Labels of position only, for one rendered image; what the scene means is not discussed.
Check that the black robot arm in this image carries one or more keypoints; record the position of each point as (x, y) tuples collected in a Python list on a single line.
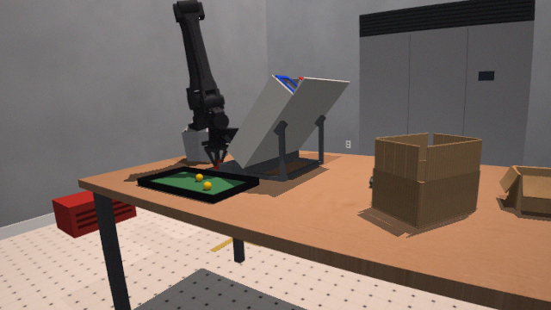
[(188, 13)]

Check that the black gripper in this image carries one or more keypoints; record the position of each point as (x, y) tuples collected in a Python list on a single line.
[(215, 147)]

